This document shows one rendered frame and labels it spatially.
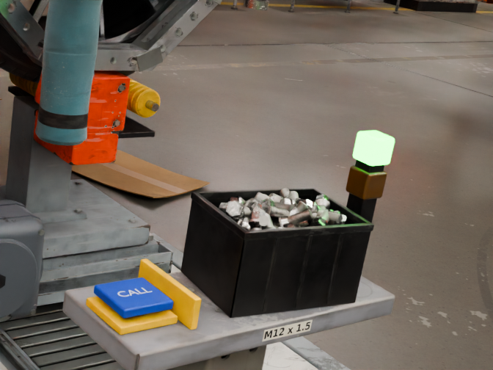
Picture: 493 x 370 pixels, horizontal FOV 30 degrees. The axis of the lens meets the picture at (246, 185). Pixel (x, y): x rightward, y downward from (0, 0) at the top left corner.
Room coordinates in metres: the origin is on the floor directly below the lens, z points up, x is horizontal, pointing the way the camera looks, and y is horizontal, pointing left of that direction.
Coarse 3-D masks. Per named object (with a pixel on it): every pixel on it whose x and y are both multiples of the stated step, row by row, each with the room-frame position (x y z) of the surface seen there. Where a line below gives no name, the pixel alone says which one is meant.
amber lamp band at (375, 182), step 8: (352, 168) 1.23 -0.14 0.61; (352, 176) 1.23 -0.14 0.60; (360, 176) 1.22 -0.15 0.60; (368, 176) 1.21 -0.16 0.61; (376, 176) 1.22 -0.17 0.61; (384, 176) 1.23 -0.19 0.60; (352, 184) 1.23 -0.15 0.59; (360, 184) 1.22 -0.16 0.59; (368, 184) 1.21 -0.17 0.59; (376, 184) 1.22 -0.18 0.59; (384, 184) 1.23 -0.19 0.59; (352, 192) 1.23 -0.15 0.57; (360, 192) 1.21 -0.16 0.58; (368, 192) 1.21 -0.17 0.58; (376, 192) 1.22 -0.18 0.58
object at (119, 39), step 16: (48, 0) 1.72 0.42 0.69; (112, 0) 1.96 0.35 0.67; (128, 0) 1.94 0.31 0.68; (144, 0) 1.91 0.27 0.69; (160, 0) 1.88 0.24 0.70; (32, 16) 1.70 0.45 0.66; (112, 16) 1.90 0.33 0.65; (128, 16) 1.88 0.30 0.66; (144, 16) 1.86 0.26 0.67; (112, 32) 1.82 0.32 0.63; (128, 32) 1.82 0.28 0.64
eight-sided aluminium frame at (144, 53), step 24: (0, 0) 1.54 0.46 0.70; (192, 0) 1.82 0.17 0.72; (216, 0) 1.84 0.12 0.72; (24, 24) 1.62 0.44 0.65; (168, 24) 1.79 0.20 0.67; (192, 24) 1.81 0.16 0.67; (24, 48) 1.62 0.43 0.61; (120, 48) 1.72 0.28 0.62; (144, 48) 1.76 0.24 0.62; (168, 48) 1.78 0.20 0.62
